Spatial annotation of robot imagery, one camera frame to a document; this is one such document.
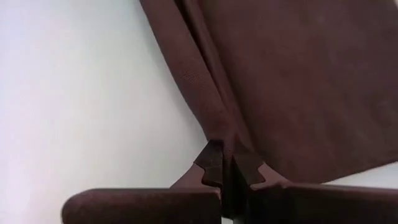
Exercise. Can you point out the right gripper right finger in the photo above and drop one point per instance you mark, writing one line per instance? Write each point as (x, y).
(245, 174)

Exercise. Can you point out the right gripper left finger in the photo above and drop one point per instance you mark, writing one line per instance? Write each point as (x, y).
(214, 165)

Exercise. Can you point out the black towel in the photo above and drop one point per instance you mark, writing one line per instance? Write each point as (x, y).
(295, 77)

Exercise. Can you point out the green table mat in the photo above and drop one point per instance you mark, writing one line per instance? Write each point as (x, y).
(77, 93)

